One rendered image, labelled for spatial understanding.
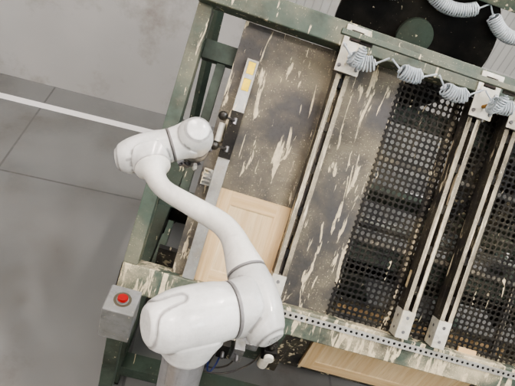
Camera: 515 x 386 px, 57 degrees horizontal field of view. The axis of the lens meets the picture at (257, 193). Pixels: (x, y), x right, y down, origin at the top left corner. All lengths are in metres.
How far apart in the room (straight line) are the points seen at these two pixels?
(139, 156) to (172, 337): 0.56
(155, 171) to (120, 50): 3.23
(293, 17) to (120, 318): 1.33
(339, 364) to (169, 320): 1.85
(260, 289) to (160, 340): 0.25
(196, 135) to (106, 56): 3.28
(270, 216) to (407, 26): 1.15
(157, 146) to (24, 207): 2.28
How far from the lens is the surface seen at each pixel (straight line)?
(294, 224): 2.03
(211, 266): 2.06
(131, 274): 2.07
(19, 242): 3.35
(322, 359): 2.73
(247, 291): 1.08
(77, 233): 3.40
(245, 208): 2.02
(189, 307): 1.02
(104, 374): 2.32
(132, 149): 1.39
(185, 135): 1.36
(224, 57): 2.09
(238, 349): 2.08
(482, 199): 2.26
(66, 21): 4.56
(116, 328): 1.96
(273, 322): 1.09
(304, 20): 2.01
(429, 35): 2.57
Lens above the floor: 2.47
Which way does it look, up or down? 37 degrees down
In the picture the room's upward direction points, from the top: 21 degrees clockwise
